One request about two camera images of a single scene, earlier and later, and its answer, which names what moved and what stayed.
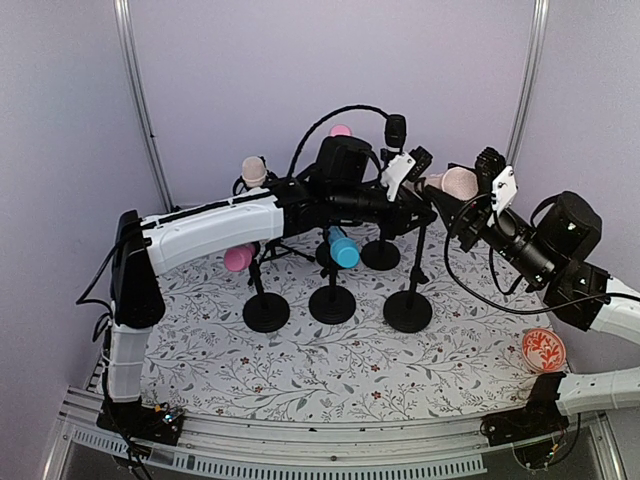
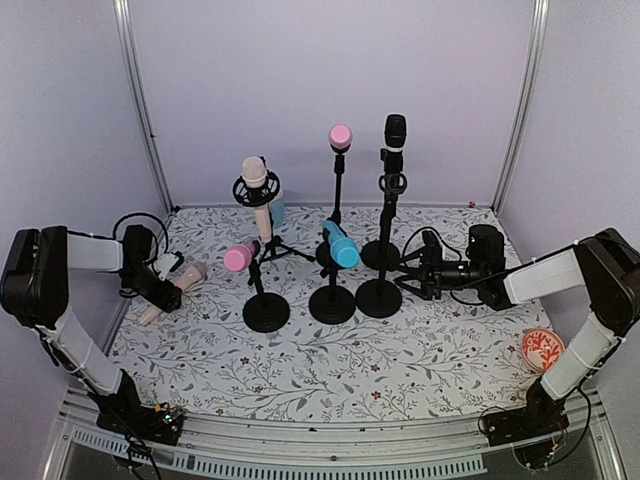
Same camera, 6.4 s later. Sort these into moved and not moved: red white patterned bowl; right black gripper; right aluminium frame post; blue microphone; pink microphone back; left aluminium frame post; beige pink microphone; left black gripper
Moved: right black gripper; left black gripper; beige pink microphone
Not moved: right aluminium frame post; blue microphone; left aluminium frame post; red white patterned bowl; pink microphone back
